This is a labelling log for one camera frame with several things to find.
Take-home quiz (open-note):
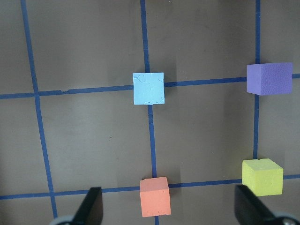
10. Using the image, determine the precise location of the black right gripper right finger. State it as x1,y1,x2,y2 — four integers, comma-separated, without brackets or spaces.
234,185,276,225

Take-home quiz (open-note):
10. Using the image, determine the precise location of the yellow foam block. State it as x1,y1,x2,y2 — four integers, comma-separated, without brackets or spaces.
242,158,284,196

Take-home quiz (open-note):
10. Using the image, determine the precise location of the orange foam block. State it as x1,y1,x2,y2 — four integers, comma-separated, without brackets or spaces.
140,177,171,218

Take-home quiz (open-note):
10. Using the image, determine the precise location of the purple foam block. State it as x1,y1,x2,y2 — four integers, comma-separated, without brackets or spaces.
247,62,293,96

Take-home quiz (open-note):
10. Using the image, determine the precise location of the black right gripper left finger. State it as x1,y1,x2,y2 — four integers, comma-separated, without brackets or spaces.
71,187,104,225

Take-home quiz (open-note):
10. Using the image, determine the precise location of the light blue foam block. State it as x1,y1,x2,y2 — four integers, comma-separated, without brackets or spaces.
133,72,165,105

